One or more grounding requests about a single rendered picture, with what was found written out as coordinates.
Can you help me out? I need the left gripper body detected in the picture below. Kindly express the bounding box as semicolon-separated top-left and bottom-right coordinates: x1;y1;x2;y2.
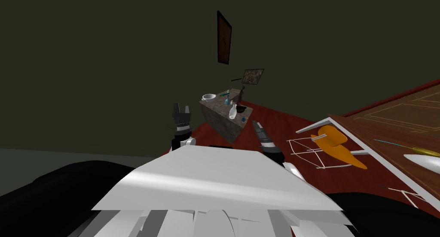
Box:
171;112;192;124

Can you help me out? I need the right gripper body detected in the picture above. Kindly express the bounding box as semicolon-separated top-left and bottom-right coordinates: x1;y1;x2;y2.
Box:
252;120;267;135

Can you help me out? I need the grey stone sink counter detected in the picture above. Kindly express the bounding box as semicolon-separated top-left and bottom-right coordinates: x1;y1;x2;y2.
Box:
199;86;254;145

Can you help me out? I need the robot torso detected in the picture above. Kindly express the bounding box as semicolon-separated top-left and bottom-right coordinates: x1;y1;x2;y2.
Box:
68;144;358;237

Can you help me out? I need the orange chair with white legs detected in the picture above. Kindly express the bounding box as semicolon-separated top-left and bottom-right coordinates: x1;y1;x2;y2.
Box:
286;125;371;171

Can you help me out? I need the brown wooden table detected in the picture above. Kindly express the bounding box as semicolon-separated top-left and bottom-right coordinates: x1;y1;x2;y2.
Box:
295;78;440;213

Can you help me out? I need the brown speckled wall picture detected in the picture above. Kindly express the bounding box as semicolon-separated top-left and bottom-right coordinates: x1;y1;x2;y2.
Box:
241;68;265;85

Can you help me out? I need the dark framed wall picture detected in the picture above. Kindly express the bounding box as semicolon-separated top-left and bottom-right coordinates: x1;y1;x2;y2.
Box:
216;10;232;66

